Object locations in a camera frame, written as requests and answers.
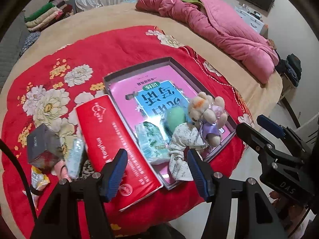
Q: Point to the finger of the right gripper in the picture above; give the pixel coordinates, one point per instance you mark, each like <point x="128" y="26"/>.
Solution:
<point x="291" y="140"/>
<point x="263" y="146"/>

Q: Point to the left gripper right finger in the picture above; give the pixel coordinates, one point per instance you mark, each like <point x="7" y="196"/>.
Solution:
<point x="215" y="189"/>

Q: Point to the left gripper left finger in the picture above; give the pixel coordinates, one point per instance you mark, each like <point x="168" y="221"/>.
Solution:
<point x="101" y="187"/>

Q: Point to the pink soft pouch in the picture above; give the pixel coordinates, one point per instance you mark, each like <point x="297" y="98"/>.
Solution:
<point x="60" y="170"/>

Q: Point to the beige teddy bear plush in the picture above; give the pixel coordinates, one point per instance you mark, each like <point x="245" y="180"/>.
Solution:
<point x="209" y="116"/>

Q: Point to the white floral cloth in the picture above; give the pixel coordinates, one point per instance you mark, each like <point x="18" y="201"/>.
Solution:
<point x="185" y="135"/>

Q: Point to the small black gift box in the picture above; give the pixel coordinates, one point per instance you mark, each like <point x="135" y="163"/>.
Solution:
<point x="44" y="148"/>

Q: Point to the green patterned tissue pack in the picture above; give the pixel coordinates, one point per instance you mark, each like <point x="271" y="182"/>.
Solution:
<point x="152" y="143"/>

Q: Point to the green egg sponge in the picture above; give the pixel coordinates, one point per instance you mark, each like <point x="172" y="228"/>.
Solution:
<point x="174" y="117"/>

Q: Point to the leopard print scrunchie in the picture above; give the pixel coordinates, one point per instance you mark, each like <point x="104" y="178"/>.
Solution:
<point x="86" y="170"/>

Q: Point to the yellow snack packet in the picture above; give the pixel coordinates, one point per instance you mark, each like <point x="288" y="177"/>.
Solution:
<point x="39" y="181"/>

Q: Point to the person's hand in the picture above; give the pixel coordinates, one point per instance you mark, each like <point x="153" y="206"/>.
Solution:
<point x="289" y="213"/>

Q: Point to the red tissue box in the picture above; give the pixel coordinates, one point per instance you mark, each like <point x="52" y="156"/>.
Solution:
<point x="105" y="134"/>

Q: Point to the dark clothes pile on chair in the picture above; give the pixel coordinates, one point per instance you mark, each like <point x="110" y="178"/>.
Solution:
<point x="291" y="67"/>

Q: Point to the dark shallow box tray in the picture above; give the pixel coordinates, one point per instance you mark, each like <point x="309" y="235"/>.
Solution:
<point x="145" y="91"/>

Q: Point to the white drawer cabinet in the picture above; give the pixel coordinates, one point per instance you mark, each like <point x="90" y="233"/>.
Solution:
<point x="257" y="25"/>

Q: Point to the red floral blanket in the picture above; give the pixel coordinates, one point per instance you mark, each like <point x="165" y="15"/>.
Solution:
<point x="78" y="69"/>

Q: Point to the pink quilted duvet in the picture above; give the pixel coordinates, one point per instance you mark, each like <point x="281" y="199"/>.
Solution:
<point x="219" y="23"/>

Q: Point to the grey quilted headboard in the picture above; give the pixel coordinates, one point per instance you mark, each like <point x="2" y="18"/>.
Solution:
<point x="11" y="46"/>

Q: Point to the stack of folded clothes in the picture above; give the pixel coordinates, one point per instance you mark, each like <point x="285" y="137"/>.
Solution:
<point x="49" y="14"/>

